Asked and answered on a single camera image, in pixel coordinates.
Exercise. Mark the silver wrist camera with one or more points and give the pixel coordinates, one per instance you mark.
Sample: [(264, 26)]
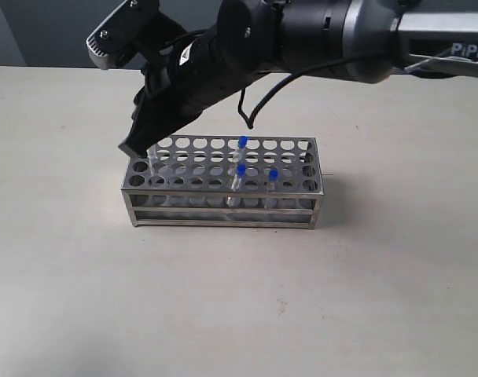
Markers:
[(111, 44)]

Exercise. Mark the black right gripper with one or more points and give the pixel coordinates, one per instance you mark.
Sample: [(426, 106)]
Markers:
[(185, 76)]

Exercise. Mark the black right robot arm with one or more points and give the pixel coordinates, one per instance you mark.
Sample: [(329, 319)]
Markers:
[(356, 41)]

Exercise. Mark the stainless steel test tube rack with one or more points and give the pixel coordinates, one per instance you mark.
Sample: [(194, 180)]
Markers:
[(194, 175)]

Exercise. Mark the blue-capped tube back row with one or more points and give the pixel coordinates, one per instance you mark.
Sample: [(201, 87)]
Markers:
[(240, 149)]

